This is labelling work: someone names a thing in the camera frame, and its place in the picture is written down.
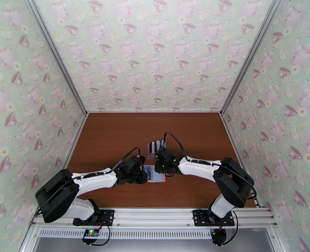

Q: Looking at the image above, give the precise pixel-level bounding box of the aluminium frame post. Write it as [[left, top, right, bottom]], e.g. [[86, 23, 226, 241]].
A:
[[219, 0, 287, 117], [23, 0, 89, 116]]

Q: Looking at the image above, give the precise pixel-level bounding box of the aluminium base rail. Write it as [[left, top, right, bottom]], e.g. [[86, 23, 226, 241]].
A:
[[30, 207, 279, 229]]

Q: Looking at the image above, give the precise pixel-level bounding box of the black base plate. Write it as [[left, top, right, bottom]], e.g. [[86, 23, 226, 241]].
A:
[[192, 210, 235, 227], [73, 210, 115, 226]]

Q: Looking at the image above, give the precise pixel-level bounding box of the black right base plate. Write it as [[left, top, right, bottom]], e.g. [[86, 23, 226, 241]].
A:
[[192, 210, 235, 227]]

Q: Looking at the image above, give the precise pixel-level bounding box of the thin black wire loop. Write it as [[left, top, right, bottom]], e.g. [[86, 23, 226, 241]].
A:
[[90, 224, 112, 247], [221, 211, 238, 245]]

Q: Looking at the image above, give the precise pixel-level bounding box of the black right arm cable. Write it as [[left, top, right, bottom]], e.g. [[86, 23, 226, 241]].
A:
[[164, 132, 258, 201]]

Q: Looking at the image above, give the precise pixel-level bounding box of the perforated metal cable tray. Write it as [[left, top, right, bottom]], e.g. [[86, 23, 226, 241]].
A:
[[38, 227, 216, 239]]

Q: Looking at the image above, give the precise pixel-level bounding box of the clear acrylic card stand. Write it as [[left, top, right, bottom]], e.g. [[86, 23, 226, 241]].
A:
[[146, 139, 166, 160]]

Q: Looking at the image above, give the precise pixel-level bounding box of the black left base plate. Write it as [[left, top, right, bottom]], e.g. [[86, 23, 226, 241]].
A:
[[73, 210, 115, 226]]

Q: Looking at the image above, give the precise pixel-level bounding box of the circuit board with green light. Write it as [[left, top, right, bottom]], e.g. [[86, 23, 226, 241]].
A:
[[82, 228, 100, 240]]

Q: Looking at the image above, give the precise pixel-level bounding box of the black controller with orange wires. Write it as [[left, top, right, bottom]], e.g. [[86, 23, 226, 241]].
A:
[[210, 228, 227, 246]]

